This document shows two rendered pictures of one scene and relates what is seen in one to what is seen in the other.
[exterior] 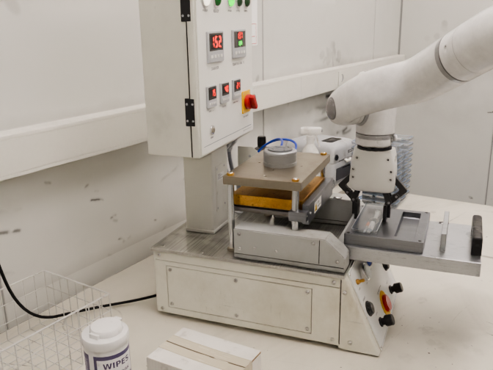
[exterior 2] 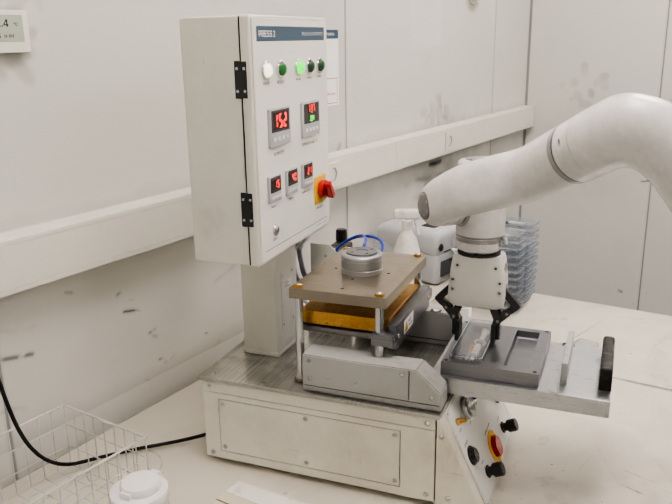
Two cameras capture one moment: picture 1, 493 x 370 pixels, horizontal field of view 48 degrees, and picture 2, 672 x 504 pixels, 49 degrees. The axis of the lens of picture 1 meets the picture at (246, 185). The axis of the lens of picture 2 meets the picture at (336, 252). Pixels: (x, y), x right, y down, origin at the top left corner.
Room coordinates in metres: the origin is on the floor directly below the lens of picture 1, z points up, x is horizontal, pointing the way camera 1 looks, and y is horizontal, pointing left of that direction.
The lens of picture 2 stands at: (-0.05, -0.03, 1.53)
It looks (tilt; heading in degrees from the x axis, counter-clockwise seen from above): 16 degrees down; 0
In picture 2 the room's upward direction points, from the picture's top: 1 degrees counter-clockwise
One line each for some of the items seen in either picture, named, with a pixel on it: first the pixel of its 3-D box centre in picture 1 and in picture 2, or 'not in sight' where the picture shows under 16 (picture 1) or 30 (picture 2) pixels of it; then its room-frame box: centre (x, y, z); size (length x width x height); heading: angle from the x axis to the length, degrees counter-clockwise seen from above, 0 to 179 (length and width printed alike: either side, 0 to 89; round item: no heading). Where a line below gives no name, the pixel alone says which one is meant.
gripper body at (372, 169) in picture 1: (373, 166); (478, 275); (1.20, -0.28, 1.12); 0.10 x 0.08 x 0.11; 68
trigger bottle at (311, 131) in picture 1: (310, 158); (407, 249); (2.09, -0.25, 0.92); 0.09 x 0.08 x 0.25; 83
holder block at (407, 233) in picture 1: (389, 227); (498, 351); (1.19, -0.32, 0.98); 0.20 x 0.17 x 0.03; 158
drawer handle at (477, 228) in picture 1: (476, 233); (607, 361); (1.12, -0.49, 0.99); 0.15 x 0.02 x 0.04; 158
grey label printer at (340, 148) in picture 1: (321, 158); (422, 247); (2.25, -0.31, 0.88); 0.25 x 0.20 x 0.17; 51
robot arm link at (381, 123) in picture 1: (375, 101); (479, 196); (1.20, -0.28, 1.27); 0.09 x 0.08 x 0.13; 111
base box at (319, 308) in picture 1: (285, 267); (369, 398); (1.30, -0.09, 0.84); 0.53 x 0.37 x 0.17; 68
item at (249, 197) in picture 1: (281, 180); (363, 291); (1.29, -0.08, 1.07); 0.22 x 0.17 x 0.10; 158
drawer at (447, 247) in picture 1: (410, 234); (524, 361); (1.17, -0.37, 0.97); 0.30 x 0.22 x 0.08; 68
